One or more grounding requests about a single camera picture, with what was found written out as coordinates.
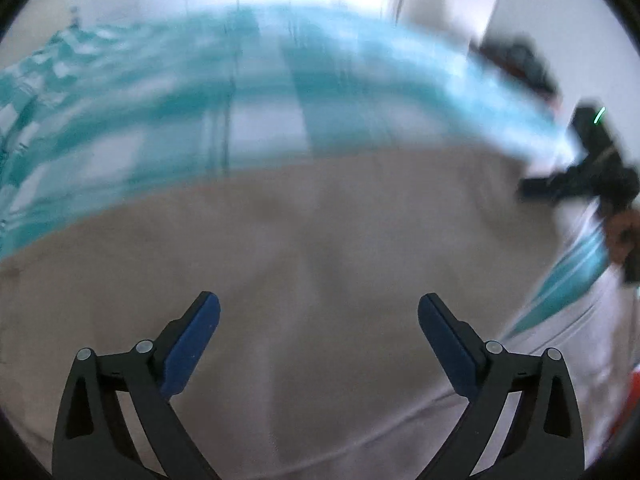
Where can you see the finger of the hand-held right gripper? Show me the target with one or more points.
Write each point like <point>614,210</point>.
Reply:
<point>555,184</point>

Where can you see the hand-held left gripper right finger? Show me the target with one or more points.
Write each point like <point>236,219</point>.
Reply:
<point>445,336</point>

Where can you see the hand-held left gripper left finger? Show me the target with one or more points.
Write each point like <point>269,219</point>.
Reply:
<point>196,336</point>

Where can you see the beige pants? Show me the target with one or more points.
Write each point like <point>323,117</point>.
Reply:
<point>310,240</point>

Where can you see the person's right hand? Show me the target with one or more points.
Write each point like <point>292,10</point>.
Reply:
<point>622,235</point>

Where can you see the dark clothes pile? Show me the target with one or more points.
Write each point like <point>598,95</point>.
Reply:
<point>520,62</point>

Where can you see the teal checked blanket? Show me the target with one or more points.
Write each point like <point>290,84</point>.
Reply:
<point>350,110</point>

